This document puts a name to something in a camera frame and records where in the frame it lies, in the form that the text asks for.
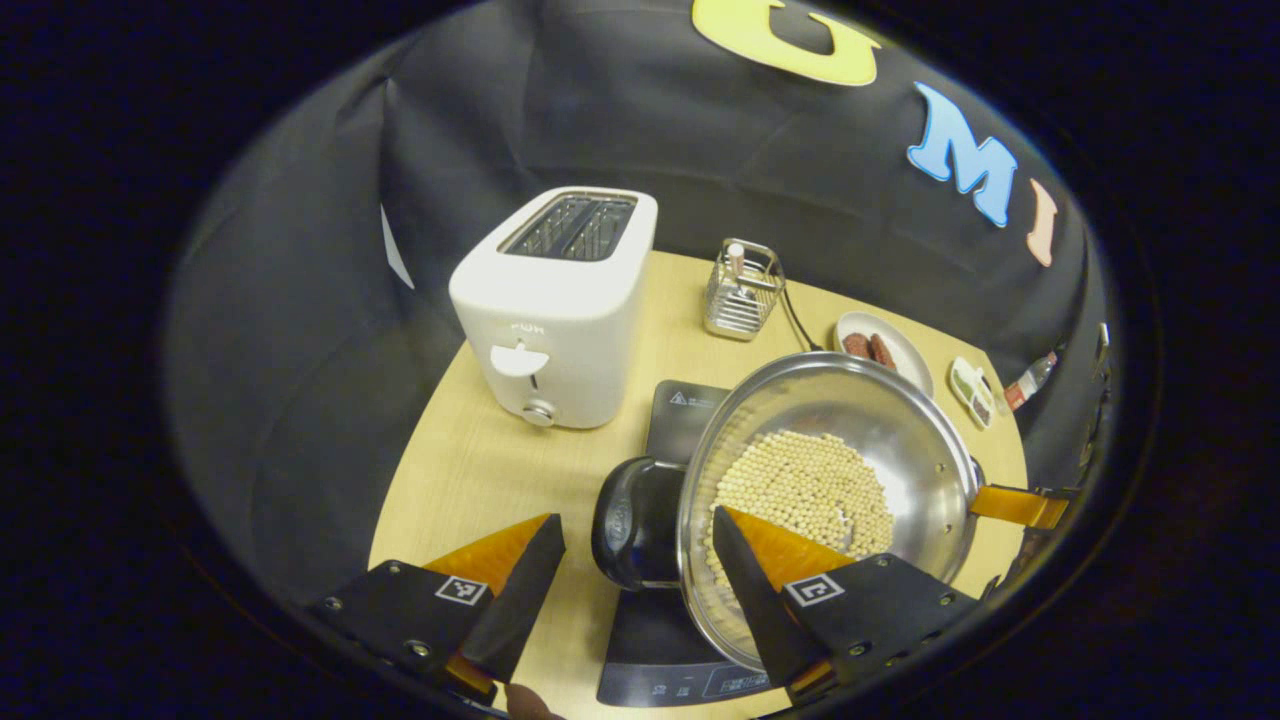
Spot clear plastic water bottle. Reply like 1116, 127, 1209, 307
1003, 350, 1059, 413

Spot black power cable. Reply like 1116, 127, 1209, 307
780, 285, 821, 353

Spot black induction cooktop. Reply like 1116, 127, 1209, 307
596, 379, 791, 709

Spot black backdrop cloth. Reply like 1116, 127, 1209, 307
165, 0, 1111, 601

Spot metal wire basket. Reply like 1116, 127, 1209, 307
703, 238, 786, 342

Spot white toaster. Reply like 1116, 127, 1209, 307
449, 186, 660, 431

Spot round white plate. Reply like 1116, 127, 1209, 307
833, 311, 935, 398

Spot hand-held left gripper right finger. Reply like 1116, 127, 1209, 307
712, 505, 981, 701

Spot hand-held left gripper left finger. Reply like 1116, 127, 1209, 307
305, 513, 567, 706

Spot white divided bean dish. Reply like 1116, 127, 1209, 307
947, 357, 1011, 431

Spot steel pot with black handles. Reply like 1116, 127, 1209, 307
591, 351, 986, 673

